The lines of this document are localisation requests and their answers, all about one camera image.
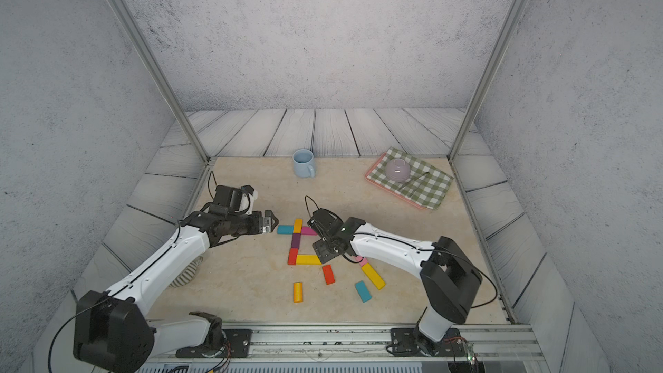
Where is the pink upside-down bowl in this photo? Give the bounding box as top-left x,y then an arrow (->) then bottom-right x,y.
384,158 -> 411,183

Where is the left aluminium frame post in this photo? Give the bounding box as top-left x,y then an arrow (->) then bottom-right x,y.
106,0 -> 211,166

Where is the pink plastic tray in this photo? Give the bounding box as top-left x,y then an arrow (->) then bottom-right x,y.
364,152 -> 426,211

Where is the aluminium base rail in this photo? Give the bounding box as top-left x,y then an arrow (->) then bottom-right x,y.
92,322 -> 551,373

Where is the purple block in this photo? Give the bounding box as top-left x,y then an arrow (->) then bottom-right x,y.
290,233 -> 301,250

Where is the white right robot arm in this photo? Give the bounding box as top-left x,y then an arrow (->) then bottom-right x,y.
307,208 -> 499,345

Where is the orange-yellow square block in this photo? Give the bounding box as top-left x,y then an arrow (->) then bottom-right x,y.
293,219 -> 304,235

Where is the red block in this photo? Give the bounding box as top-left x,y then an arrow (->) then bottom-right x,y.
288,248 -> 299,266
322,265 -> 336,285

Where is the magenta block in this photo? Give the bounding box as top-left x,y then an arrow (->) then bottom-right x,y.
301,226 -> 317,236

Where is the teal block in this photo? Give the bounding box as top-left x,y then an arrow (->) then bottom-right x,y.
355,281 -> 372,303
277,226 -> 294,235

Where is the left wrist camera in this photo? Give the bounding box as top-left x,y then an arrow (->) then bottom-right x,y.
212,185 -> 258,216

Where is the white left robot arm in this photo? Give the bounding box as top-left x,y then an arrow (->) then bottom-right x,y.
70,210 -> 279,372

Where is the long yellow block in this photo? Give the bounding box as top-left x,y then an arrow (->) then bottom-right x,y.
295,255 -> 321,266
361,264 -> 386,290

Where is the light blue mug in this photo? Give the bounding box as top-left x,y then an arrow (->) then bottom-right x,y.
292,149 -> 316,179

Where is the grey corrugated hose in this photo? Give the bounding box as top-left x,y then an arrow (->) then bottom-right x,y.
168,256 -> 205,288

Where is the aluminium frame post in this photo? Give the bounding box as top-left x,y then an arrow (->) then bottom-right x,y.
106,0 -> 211,166
447,0 -> 528,163

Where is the orange cylinder block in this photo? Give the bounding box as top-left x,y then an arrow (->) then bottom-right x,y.
293,281 -> 304,303

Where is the green white checkered cloth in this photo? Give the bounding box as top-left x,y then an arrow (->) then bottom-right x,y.
369,148 -> 454,210

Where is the right aluminium frame post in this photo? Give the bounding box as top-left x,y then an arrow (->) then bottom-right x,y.
447,0 -> 528,163

